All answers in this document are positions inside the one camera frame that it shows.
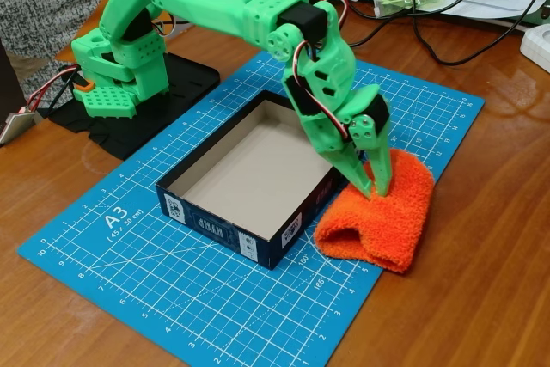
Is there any grey controller board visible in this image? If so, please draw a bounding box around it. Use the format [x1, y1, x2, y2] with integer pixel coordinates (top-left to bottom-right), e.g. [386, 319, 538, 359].
[0, 109, 38, 147]

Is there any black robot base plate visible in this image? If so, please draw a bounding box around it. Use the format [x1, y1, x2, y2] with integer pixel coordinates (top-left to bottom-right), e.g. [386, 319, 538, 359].
[47, 52, 221, 162]

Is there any grey speckled knit fabric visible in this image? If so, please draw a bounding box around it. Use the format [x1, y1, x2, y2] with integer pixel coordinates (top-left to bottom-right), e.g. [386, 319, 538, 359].
[0, 0, 138, 101]

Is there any dark blue cardboard box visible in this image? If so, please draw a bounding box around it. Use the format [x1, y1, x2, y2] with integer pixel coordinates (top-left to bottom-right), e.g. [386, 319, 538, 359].
[155, 90, 345, 272]

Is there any red and black wire bundle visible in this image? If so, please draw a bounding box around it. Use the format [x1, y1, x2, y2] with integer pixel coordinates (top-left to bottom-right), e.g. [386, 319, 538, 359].
[25, 64, 81, 115]

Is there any long black power cable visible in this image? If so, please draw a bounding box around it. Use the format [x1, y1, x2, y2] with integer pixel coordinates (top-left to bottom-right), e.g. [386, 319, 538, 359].
[250, 0, 550, 67]

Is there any white plastic object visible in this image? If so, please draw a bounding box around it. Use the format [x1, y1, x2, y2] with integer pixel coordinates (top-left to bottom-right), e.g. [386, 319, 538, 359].
[519, 22, 550, 74]

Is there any blue A3 cutting mat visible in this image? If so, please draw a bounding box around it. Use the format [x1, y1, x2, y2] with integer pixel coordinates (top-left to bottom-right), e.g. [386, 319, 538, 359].
[16, 37, 486, 367]

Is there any orange fluffy terry cloth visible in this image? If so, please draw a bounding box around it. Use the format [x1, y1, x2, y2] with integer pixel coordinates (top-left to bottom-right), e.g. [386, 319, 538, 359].
[313, 148, 434, 274]

